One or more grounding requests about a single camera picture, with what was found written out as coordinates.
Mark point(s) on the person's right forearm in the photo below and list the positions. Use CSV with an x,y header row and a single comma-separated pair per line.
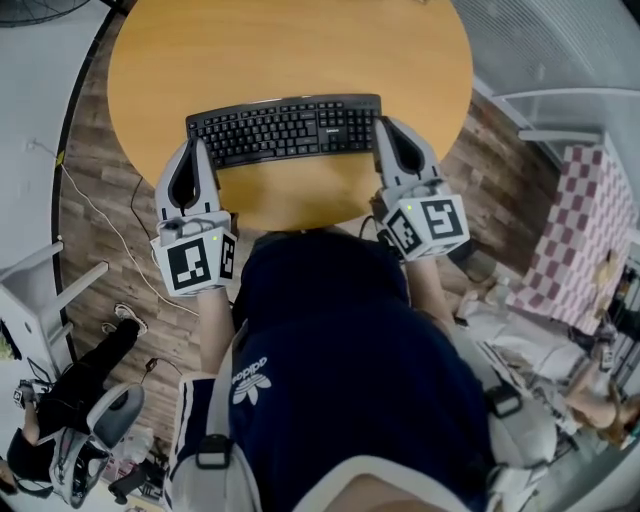
x,y
425,290

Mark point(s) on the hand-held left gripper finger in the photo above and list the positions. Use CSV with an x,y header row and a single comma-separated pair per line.
x,y
206,190
162,197

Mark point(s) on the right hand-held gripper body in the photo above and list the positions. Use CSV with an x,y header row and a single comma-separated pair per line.
x,y
435,225

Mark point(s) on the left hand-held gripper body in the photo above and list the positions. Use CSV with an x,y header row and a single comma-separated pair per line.
x,y
195,260

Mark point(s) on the navy blue sports shirt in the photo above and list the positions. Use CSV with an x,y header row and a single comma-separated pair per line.
x,y
350,360

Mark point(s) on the black floor fan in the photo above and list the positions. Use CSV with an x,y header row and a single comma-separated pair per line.
x,y
35,12

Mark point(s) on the grey black office chair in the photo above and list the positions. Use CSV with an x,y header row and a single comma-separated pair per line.
x,y
110,415

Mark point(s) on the black keyboard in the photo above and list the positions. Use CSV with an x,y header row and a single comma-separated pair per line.
x,y
280,130

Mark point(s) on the white desk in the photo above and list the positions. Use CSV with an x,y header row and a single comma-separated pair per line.
x,y
30,320

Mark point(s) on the pink checkered tablecloth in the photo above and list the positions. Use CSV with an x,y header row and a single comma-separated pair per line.
x,y
580,235

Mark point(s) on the white metal frame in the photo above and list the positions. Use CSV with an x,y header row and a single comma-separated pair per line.
x,y
550,97

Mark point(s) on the tan cardboard piece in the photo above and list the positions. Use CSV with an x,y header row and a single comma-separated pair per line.
x,y
609,267

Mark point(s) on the yellow tape piece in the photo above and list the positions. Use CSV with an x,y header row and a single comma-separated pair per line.
x,y
60,159

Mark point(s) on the person's left forearm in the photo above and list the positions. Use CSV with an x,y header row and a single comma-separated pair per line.
x,y
215,330

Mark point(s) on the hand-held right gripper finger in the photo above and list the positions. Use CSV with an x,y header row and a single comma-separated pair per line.
x,y
387,167
427,150

